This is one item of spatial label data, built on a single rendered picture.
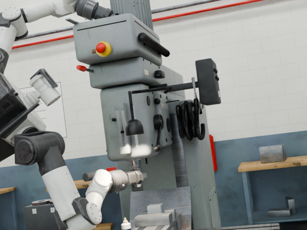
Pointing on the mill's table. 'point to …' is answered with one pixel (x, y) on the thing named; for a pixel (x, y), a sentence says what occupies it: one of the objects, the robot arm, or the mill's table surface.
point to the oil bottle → (126, 225)
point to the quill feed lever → (157, 120)
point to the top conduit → (146, 40)
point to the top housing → (114, 39)
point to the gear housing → (123, 73)
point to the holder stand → (40, 216)
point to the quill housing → (140, 103)
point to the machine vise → (177, 224)
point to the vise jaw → (153, 219)
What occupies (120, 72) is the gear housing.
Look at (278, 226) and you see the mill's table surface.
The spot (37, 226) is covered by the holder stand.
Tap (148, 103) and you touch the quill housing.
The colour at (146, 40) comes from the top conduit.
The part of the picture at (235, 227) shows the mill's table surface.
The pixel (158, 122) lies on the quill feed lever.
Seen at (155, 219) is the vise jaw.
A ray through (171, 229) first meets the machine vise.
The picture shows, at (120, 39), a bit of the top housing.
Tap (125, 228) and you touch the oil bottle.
